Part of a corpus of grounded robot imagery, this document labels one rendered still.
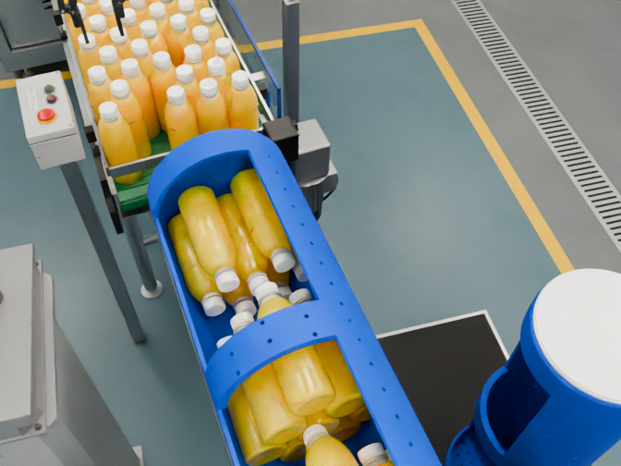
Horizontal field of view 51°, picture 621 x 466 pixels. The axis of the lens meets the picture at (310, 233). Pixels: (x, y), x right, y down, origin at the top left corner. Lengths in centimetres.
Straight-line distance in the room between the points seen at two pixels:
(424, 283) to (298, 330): 159
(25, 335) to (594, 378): 99
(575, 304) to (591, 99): 223
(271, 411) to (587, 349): 59
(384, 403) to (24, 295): 68
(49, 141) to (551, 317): 108
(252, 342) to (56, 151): 74
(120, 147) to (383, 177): 153
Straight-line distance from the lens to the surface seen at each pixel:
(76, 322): 250
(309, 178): 178
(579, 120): 332
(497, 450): 160
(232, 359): 98
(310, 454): 99
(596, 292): 135
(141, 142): 161
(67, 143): 152
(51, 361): 127
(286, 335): 95
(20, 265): 132
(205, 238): 117
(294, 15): 179
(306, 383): 95
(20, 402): 116
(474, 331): 227
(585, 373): 125
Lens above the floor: 208
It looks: 53 degrees down
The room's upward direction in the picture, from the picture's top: 2 degrees clockwise
